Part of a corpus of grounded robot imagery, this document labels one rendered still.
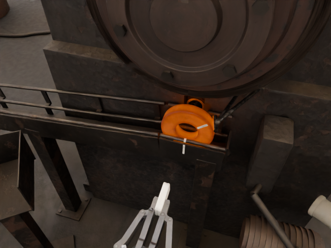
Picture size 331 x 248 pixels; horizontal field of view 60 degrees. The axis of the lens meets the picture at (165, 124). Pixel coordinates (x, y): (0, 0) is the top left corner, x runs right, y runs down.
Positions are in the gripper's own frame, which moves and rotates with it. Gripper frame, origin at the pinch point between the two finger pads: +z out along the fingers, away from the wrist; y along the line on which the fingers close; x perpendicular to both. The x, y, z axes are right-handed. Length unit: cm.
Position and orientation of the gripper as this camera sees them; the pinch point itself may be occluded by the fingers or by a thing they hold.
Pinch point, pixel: (162, 199)
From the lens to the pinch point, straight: 67.5
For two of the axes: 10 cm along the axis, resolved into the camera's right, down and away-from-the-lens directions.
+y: 9.6, 2.1, -2.1
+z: 2.9, -7.4, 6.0
